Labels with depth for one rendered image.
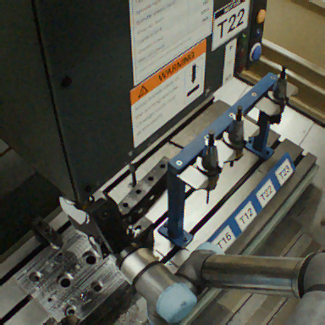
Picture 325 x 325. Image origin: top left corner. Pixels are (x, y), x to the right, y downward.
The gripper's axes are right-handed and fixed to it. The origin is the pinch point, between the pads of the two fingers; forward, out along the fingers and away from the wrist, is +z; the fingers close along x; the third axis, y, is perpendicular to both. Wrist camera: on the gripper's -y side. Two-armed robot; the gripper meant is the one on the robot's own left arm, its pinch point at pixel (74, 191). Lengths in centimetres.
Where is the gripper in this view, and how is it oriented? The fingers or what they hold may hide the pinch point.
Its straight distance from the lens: 101.7
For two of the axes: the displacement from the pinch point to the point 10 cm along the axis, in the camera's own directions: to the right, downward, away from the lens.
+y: 0.1, 6.3, 7.7
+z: -6.5, -5.8, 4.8
